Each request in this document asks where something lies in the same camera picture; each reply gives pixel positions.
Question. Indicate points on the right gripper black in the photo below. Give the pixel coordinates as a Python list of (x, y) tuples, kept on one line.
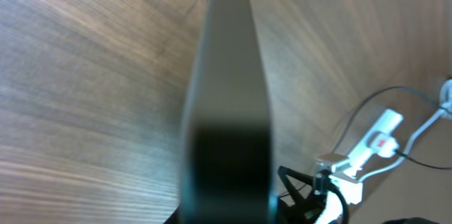
[(307, 210)]

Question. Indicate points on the teal screen smartphone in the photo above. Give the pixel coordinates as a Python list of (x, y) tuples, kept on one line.
[(227, 160)]

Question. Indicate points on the white charger plug adapter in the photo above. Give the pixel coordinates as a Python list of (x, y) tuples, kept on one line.
[(384, 145)]

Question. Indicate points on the white power strip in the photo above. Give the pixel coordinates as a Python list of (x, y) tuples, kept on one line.
[(360, 154)]

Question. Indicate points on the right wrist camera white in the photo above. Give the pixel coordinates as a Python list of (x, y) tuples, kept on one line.
[(330, 170)]

